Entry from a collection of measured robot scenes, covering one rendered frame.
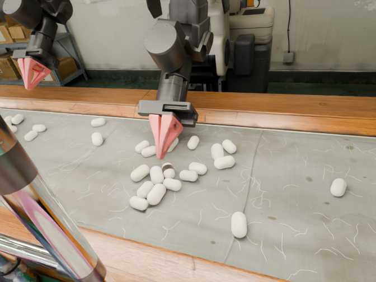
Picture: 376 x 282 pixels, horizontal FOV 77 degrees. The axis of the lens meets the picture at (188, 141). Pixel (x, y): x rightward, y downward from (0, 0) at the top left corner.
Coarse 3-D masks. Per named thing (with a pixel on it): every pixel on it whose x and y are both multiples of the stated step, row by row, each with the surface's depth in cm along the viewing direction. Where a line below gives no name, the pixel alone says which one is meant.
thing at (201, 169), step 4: (192, 164) 40; (196, 164) 40; (200, 164) 40; (192, 168) 40; (196, 168) 40; (200, 168) 40; (204, 168) 40; (196, 172) 40; (200, 172) 40; (204, 172) 40
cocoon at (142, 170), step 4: (144, 164) 42; (136, 168) 41; (140, 168) 41; (144, 168) 41; (148, 168) 42; (132, 172) 41; (136, 172) 40; (140, 172) 41; (144, 172) 41; (148, 172) 42; (132, 176) 40; (136, 176) 40; (140, 176) 40; (144, 176) 41; (136, 180) 40
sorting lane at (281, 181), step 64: (64, 128) 59; (128, 128) 56; (192, 128) 52; (256, 128) 49; (64, 192) 41; (128, 192) 40; (192, 192) 38; (256, 192) 36; (320, 192) 35; (256, 256) 29; (320, 256) 28
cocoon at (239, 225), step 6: (234, 216) 32; (240, 216) 31; (234, 222) 31; (240, 222) 31; (246, 222) 32; (234, 228) 30; (240, 228) 30; (246, 228) 30; (234, 234) 30; (240, 234) 30
